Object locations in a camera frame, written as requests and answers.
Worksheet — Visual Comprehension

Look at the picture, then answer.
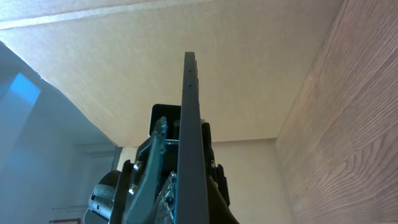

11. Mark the blue Galaxy smartphone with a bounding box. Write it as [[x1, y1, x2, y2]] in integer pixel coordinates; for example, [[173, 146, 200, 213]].
[[175, 52, 210, 224]]

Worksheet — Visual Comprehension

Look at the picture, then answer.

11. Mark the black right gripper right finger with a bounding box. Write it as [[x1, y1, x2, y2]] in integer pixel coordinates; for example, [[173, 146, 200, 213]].
[[201, 123, 239, 224]]

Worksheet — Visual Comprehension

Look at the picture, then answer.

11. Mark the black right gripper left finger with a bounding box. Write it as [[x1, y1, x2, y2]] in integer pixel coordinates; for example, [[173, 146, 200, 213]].
[[123, 116, 167, 223]]

